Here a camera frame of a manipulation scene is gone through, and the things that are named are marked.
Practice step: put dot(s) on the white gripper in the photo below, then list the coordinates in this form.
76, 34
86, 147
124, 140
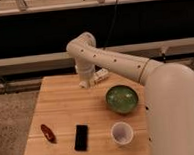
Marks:
85, 71

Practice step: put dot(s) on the black rectangular block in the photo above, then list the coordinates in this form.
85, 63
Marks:
81, 139

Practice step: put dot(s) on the green ceramic bowl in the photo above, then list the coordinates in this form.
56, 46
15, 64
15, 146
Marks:
121, 99

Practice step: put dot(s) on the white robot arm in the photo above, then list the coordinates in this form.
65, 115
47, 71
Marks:
169, 92

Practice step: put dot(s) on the dark red oblong object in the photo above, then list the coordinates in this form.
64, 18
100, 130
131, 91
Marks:
47, 132

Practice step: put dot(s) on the white plastic cup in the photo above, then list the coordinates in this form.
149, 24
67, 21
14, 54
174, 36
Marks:
122, 133

